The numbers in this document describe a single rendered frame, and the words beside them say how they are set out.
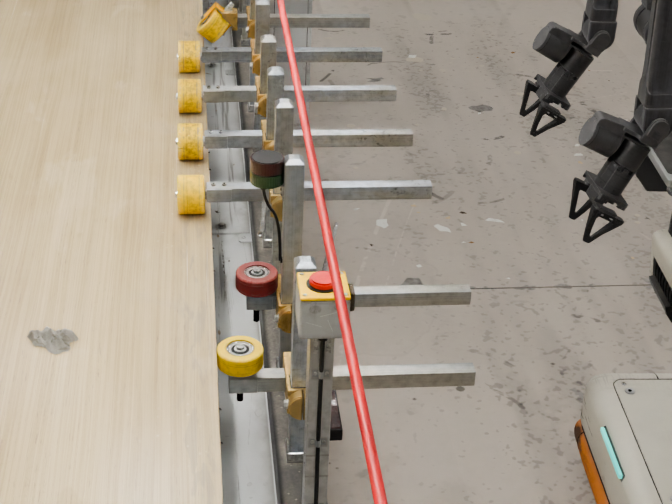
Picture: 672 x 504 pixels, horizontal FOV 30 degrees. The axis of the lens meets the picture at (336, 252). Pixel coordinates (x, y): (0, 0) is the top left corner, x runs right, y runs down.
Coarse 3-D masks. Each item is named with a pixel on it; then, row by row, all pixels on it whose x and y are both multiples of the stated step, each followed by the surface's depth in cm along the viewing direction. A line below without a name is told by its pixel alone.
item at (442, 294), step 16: (368, 288) 242; (384, 288) 242; (400, 288) 243; (416, 288) 243; (432, 288) 243; (448, 288) 243; (464, 288) 244; (256, 304) 239; (272, 304) 239; (368, 304) 242; (384, 304) 242; (400, 304) 242; (416, 304) 243; (432, 304) 243; (448, 304) 244; (464, 304) 244
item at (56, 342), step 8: (48, 328) 215; (64, 328) 216; (32, 336) 215; (40, 336) 216; (48, 336) 215; (56, 336) 214; (64, 336) 216; (72, 336) 216; (40, 344) 214; (48, 344) 213; (56, 344) 213; (64, 344) 214; (56, 352) 212
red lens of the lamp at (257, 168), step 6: (282, 156) 221; (252, 162) 219; (282, 162) 220; (252, 168) 220; (258, 168) 219; (264, 168) 218; (270, 168) 218; (276, 168) 219; (282, 168) 220; (258, 174) 219; (264, 174) 219; (270, 174) 219; (276, 174) 219
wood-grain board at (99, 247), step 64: (0, 0) 361; (64, 0) 363; (128, 0) 365; (192, 0) 368; (0, 64) 320; (64, 64) 322; (128, 64) 324; (0, 128) 288; (64, 128) 289; (128, 128) 290; (0, 192) 261; (64, 192) 262; (128, 192) 263; (0, 256) 239; (64, 256) 240; (128, 256) 241; (192, 256) 242; (0, 320) 220; (64, 320) 221; (128, 320) 222; (192, 320) 223; (0, 384) 204; (64, 384) 205; (128, 384) 206; (192, 384) 207; (0, 448) 191; (64, 448) 191; (128, 448) 192; (192, 448) 192
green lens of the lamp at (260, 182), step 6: (252, 174) 220; (282, 174) 221; (252, 180) 221; (258, 180) 220; (264, 180) 219; (270, 180) 220; (276, 180) 220; (282, 180) 222; (258, 186) 220; (264, 186) 220; (270, 186) 220; (276, 186) 221
